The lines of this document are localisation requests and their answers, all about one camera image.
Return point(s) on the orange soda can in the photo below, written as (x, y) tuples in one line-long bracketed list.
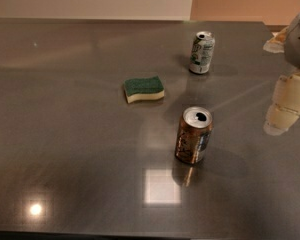
[(194, 131)]

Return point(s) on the green and white soda can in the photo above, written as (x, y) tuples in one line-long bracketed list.
[(202, 52)]

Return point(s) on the green and yellow sponge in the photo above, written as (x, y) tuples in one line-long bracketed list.
[(143, 89)]

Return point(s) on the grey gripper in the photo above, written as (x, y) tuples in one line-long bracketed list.
[(299, 40)]

